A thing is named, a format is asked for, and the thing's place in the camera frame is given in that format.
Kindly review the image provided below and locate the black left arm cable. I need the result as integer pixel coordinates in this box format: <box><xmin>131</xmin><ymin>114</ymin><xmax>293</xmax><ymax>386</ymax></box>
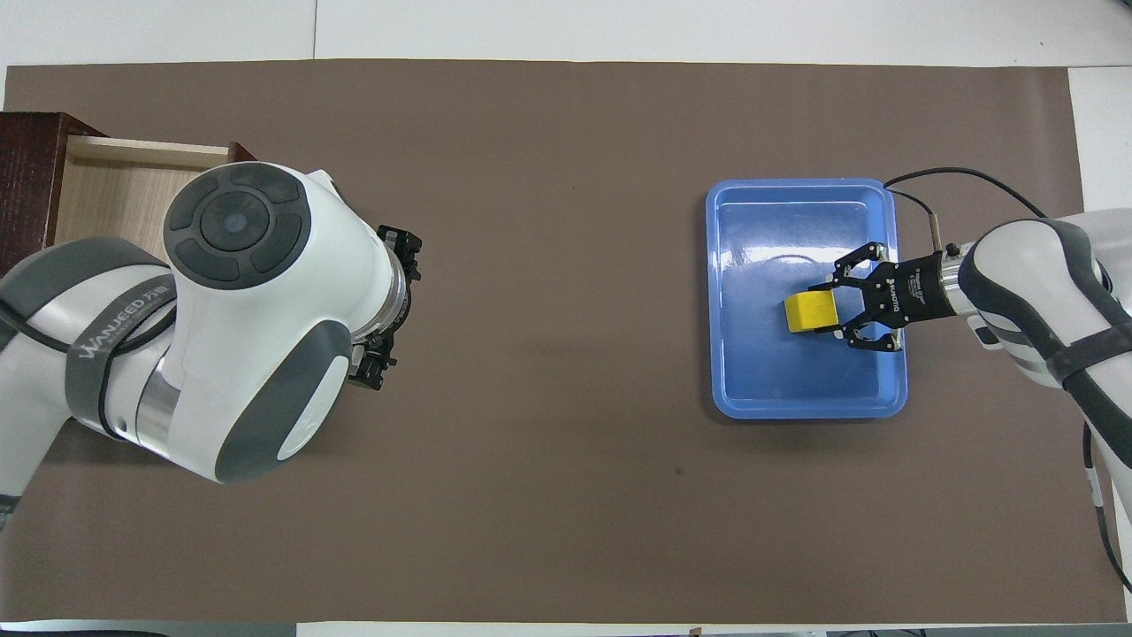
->
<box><xmin>0</xmin><ymin>296</ymin><xmax>178</xmax><ymax>441</ymax></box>

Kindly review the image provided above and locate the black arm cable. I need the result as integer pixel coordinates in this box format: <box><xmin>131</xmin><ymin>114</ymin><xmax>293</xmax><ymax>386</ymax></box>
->
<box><xmin>883</xmin><ymin>167</ymin><xmax>1132</xmax><ymax>594</ymax></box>
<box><xmin>0</xmin><ymin>296</ymin><xmax>178</xmax><ymax>441</ymax></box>

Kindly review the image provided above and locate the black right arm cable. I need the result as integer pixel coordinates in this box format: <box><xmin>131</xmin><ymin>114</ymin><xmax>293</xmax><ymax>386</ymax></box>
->
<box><xmin>883</xmin><ymin>167</ymin><xmax>1132</xmax><ymax>594</ymax></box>

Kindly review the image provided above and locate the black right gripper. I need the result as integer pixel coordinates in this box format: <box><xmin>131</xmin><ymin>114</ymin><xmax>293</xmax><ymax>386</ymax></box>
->
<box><xmin>807</xmin><ymin>240</ymin><xmax>954</xmax><ymax>356</ymax></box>

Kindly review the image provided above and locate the yellow block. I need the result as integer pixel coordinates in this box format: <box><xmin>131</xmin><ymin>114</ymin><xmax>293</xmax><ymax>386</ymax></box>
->
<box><xmin>784</xmin><ymin>292</ymin><xmax>839</xmax><ymax>335</ymax></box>

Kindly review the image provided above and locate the brown table mat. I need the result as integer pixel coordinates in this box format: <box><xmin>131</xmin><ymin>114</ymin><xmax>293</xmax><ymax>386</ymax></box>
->
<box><xmin>0</xmin><ymin>58</ymin><xmax>1128</xmax><ymax>625</ymax></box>

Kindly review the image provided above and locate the blue plastic tray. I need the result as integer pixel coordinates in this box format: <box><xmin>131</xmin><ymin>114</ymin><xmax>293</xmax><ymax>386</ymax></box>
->
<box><xmin>705</xmin><ymin>178</ymin><xmax>910</xmax><ymax>420</ymax></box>

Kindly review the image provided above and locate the wooden drawer with dark front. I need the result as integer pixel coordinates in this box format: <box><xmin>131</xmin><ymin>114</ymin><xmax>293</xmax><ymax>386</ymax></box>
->
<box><xmin>44</xmin><ymin>134</ymin><xmax>259</xmax><ymax>266</ymax></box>

